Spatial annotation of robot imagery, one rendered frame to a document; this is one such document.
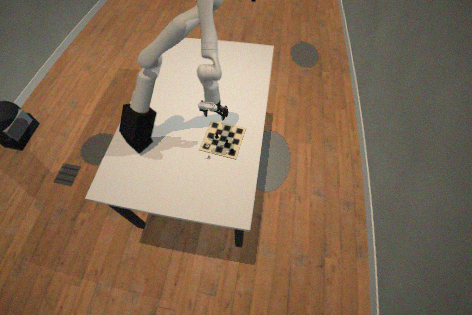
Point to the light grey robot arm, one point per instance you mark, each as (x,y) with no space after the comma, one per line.
(150,58)

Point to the chessboard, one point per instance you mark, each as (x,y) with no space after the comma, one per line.
(234,135)

